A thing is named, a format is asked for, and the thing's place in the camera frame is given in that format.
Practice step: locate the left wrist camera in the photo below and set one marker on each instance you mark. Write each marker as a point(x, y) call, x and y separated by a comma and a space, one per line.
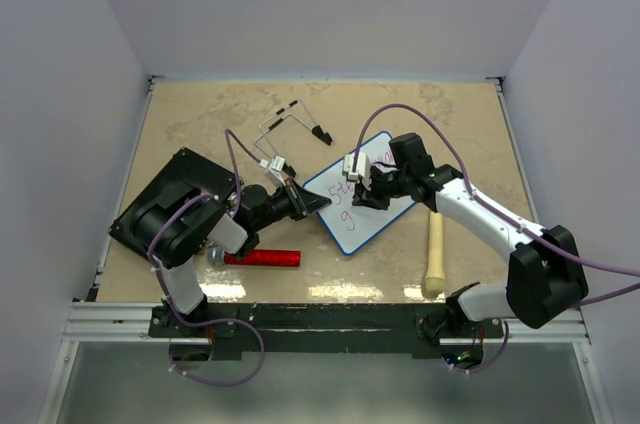
point(274, 171)

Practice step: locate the black carrying case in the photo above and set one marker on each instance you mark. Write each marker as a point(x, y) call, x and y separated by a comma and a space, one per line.
point(186, 176)

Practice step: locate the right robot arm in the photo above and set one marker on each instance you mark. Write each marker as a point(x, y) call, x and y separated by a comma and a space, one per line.
point(543, 276)

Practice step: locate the red glitter microphone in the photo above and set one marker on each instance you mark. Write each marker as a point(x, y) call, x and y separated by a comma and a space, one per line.
point(256, 258)

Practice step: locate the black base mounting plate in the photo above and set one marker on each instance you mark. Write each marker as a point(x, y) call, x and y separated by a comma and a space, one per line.
point(226, 331)

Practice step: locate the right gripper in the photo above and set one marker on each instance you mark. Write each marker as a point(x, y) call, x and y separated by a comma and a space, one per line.
point(373, 202)

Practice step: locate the wire whiteboard stand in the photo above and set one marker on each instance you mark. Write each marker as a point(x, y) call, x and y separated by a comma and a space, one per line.
point(296, 113)

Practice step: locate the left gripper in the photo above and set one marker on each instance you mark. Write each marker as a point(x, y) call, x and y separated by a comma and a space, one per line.
point(303, 201)

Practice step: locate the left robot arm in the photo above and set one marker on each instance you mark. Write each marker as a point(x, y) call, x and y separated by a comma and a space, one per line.
point(236, 233)

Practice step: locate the blue framed whiteboard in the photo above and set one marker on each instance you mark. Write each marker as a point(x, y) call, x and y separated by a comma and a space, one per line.
point(351, 227)

